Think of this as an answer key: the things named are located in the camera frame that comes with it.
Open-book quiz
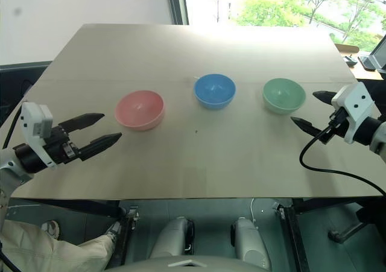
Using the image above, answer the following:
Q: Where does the black table leg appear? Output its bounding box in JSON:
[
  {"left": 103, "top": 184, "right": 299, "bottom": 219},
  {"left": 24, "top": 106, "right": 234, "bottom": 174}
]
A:
[
  {"left": 116, "top": 204, "right": 140, "bottom": 267},
  {"left": 273, "top": 201, "right": 312, "bottom": 272}
]

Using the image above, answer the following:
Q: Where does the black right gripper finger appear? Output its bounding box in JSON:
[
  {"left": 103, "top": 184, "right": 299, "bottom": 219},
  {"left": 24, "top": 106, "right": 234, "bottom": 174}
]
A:
[
  {"left": 312, "top": 90, "right": 338, "bottom": 106},
  {"left": 290, "top": 116, "right": 321, "bottom": 138}
]

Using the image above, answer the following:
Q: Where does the red plastic bowl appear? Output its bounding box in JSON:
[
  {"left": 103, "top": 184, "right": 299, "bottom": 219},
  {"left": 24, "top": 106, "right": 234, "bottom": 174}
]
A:
[{"left": 114, "top": 89, "right": 166, "bottom": 131}]

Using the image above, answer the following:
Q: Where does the wooden side desk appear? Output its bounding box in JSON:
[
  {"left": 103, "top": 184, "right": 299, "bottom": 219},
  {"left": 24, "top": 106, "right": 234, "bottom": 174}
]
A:
[{"left": 334, "top": 42, "right": 386, "bottom": 80}]

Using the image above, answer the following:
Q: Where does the person's sneaker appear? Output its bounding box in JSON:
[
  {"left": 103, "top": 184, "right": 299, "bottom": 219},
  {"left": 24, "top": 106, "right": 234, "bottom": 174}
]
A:
[
  {"left": 104, "top": 221, "right": 122, "bottom": 243},
  {"left": 41, "top": 220, "right": 60, "bottom": 240}
]

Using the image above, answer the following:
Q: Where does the silver robot leg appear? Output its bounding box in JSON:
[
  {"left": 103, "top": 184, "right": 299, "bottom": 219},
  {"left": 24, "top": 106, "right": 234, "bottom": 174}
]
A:
[
  {"left": 230, "top": 217, "right": 271, "bottom": 270},
  {"left": 150, "top": 215, "right": 196, "bottom": 258}
]

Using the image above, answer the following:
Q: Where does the thin white cable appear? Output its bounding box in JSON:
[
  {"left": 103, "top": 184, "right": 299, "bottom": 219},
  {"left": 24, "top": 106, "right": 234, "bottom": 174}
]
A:
[{"left": 249, "top": 197, "right": 258, "bottom": 225}]

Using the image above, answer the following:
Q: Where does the dark window frame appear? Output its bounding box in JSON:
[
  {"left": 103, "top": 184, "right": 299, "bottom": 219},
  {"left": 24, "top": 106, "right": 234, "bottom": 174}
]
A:
[{"left": 165, "top": 0, "right": 190, "bottom": 26}]

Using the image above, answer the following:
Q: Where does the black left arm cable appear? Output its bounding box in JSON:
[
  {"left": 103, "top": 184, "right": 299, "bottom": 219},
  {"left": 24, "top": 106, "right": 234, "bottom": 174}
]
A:
[{"left": 2, "top": 103, "right": 25, "bottom": 150}]

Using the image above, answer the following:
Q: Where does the blue plastic bowl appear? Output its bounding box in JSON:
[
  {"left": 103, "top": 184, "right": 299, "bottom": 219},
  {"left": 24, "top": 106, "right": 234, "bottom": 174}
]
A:
[{"left": 192, "top": 73, "right": 236, "bottom": 110}]

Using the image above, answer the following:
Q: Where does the open laptop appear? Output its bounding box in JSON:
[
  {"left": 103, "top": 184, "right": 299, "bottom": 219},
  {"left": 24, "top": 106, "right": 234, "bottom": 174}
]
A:
[{"left": 358, "top": 36, "right": 386, "bottom": 72}]

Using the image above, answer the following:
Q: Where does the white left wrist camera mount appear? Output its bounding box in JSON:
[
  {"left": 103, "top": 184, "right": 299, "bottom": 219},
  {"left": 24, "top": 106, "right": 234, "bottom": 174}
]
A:
[{"left": 19, "top": 101, "right": 59, "bottom": 169}]

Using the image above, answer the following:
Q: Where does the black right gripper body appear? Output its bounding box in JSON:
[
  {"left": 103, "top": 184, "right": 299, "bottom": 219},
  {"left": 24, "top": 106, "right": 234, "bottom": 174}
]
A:
[{"left": 316, "top": 106, "right": 352, "bottom": 145}]

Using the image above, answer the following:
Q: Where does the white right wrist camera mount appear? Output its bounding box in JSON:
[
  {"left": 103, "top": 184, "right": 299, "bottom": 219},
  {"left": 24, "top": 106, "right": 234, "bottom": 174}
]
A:
[{"left": 331, "top": 81, "right": 376, "bottom": 145}]

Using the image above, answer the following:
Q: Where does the green plastic bowl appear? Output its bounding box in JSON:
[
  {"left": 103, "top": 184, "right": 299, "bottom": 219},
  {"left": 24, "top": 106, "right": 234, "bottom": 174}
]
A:
[{"left": 262, "top": 77, "right": 306, "bottom": 116}]

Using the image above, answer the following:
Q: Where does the person's leg in beige trousers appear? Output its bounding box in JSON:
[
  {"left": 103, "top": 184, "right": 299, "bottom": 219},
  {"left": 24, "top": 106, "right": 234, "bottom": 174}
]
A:
[{"left": 0, "top": 218, "right": 117, "bottom": 272}]

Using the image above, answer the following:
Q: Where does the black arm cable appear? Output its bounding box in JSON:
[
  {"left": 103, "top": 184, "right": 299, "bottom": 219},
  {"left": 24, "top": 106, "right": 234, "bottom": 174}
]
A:
[
  {"left": 2, "top": 103, "right": 25, "bottom": 150},
  {"left": 299, "top": 125, "right": 386, "bottom": 196}
]

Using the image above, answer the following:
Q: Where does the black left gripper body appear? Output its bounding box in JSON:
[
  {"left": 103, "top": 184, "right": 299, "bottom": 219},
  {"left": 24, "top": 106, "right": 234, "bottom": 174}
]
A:
[{"left": 43, "top": 124, "right": 83, "bottom": 166}]

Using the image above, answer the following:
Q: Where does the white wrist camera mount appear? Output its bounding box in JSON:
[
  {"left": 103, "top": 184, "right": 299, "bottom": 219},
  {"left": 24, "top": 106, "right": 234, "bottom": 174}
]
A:
[
  {"left": 331, "top": 81, "right": 376, "bottom": 145},
  {"left": 19, "top": 101, "right": 59, "bottom": 169}
]

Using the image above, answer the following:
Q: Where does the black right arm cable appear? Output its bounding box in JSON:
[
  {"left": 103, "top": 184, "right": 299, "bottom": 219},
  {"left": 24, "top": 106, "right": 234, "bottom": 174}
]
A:
[{"left": 299, "top": 125, "right": 386, "bottom": 196}]

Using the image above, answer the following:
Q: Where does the small black device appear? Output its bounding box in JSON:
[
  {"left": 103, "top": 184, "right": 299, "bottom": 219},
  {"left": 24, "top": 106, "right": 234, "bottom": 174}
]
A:
[{"left": 343, "top": 54, "right": 358, "bottom": 68}]

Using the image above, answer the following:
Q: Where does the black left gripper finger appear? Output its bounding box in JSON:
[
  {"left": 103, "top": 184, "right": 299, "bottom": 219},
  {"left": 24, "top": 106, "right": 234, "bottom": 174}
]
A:
[
  {"left": 78, "top": 132, "right": 123, "bottom": 162},
  {"left": 57, "top": 112, "right": 106, "bottom": 133}
]

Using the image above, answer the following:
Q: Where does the black chair base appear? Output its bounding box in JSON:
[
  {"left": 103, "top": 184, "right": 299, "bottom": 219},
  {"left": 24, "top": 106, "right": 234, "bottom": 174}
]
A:
[{"left": 327, "top": 201, "right": 386, "bottom": 244}]

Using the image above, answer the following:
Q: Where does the grey robot torso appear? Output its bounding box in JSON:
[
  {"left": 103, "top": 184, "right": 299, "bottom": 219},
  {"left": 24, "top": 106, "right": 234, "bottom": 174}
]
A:
[{"left": 104, "top": 253, "right": 272, "bottom": 272}]

